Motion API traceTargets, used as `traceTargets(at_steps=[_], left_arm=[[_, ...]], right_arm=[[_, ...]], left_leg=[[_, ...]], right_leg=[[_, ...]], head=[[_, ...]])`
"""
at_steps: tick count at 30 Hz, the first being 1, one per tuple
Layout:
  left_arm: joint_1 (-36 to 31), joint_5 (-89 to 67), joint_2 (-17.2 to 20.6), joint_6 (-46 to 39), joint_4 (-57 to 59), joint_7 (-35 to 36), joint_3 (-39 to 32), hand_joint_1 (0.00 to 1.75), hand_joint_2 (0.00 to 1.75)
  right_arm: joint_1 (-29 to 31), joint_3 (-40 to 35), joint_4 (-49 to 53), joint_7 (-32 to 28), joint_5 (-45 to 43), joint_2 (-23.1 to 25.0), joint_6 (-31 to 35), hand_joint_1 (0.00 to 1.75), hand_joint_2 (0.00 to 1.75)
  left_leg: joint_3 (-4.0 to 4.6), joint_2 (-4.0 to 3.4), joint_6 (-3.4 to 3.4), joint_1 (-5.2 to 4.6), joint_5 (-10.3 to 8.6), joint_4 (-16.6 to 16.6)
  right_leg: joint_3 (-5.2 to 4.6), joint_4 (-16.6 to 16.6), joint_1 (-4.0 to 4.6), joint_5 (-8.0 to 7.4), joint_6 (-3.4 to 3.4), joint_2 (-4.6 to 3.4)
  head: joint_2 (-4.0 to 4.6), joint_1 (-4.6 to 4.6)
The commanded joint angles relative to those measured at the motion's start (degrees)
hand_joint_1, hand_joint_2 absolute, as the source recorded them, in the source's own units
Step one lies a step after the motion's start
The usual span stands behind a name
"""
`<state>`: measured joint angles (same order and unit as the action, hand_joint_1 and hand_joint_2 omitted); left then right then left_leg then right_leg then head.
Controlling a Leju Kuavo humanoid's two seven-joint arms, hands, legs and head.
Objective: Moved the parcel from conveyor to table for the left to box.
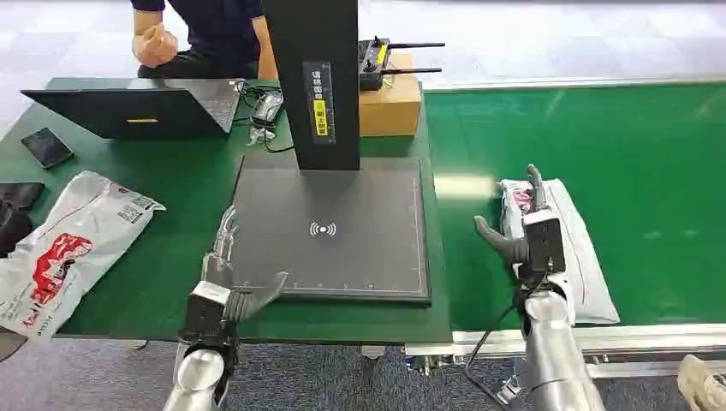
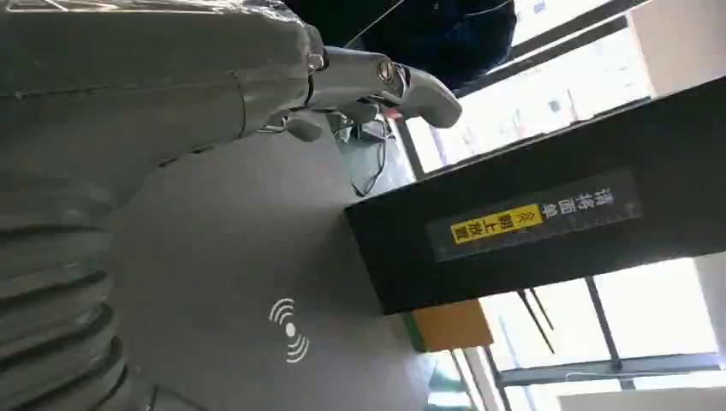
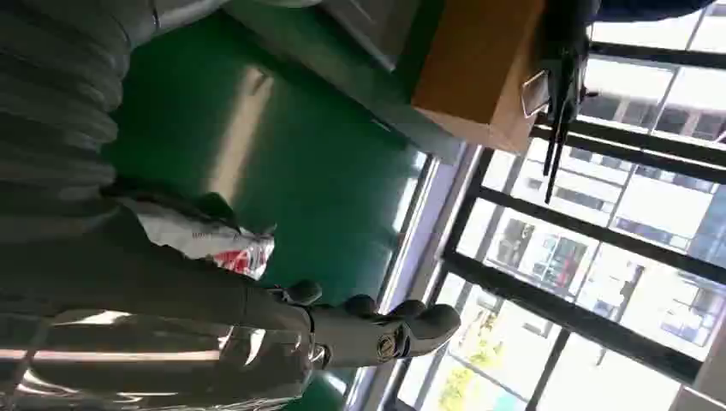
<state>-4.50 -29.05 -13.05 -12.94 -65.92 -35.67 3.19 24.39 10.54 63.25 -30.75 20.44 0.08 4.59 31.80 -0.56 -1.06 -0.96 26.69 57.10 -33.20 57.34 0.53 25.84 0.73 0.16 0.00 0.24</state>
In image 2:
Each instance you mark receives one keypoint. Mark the dark window frame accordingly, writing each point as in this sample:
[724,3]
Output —
[601,366]

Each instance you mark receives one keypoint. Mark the person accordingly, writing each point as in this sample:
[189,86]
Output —
[431,34]

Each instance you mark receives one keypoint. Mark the black box with yellow label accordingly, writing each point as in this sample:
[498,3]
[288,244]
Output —
[510,187]

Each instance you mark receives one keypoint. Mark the ribbed grey left robot arm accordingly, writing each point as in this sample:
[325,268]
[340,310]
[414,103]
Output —
[51,317]

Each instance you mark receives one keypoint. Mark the orange block with green edge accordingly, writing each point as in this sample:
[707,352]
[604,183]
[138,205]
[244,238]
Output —
[454,326]

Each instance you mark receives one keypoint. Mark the thin black stand legs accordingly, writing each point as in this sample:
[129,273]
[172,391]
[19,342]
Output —
[536,324]

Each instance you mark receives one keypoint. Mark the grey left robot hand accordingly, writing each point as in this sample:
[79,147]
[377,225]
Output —
[142,85]

